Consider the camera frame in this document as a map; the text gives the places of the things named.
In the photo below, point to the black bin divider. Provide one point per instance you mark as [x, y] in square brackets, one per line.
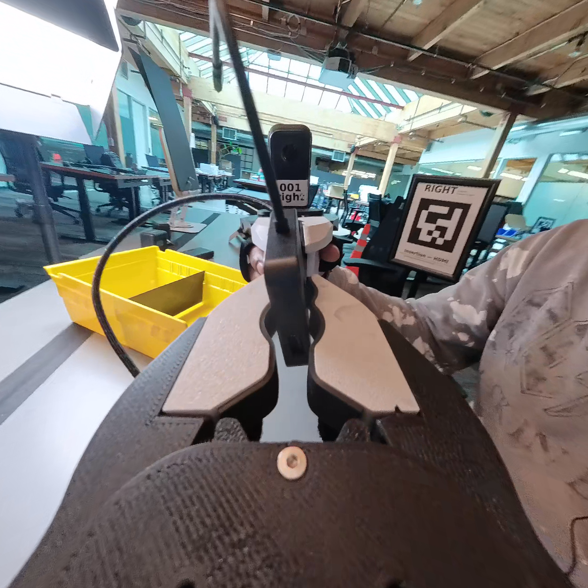
[174, 294]

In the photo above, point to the person's right forearm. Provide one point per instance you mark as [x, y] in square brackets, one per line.
[404, 312]

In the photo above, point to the orange traffic cone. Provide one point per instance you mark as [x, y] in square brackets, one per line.
[361, 243]

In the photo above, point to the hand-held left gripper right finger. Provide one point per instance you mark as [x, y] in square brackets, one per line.
[363, 363]

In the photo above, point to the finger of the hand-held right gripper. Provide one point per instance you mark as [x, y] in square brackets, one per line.
[261, 234]
[318, 229]

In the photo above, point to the bright studio light panel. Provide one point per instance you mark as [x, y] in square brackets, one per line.
[46, 59]

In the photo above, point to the wooden office desk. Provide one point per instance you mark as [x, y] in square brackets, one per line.
[92, 172]

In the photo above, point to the framed tag sign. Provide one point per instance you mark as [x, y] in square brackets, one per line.
[438, 220]

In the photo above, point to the yellow divided storage bin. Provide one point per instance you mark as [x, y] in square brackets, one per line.
[92, 294]

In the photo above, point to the black light stand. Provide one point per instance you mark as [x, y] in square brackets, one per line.
[39, 193]

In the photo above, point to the small black adapter box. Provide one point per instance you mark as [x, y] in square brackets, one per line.
[154, 239]

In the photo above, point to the black panel on wooden stand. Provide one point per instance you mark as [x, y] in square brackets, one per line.
[165, 119]

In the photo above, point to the ceiling projector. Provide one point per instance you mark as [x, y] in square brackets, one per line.
[339, 69]

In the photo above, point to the black office chair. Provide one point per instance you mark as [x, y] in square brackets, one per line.
[112, 174]

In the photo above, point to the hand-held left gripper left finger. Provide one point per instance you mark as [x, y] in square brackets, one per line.
[216, 363]

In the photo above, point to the person's right hand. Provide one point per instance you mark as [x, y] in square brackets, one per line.
[330, 257]

